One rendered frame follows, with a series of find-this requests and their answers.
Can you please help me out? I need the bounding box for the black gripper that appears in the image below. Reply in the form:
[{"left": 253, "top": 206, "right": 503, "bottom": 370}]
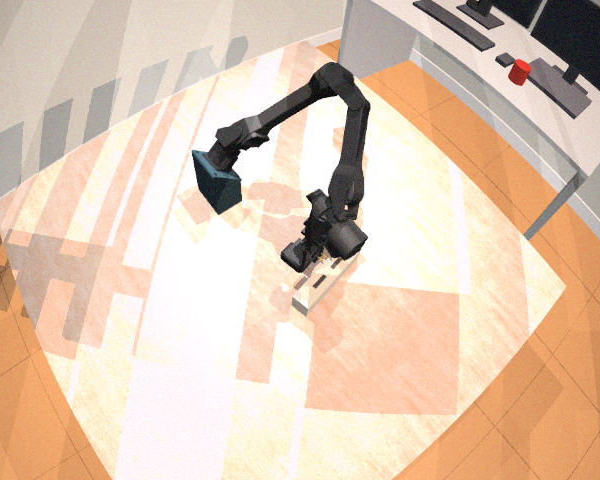
[{"left": 280, "top": 217, "right": 328, "bottom": 273}]

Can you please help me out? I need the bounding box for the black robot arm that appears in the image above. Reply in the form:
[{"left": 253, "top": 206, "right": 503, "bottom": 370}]
[{"left": 203, "top": 61, "right": 371, "bottom": 261}]

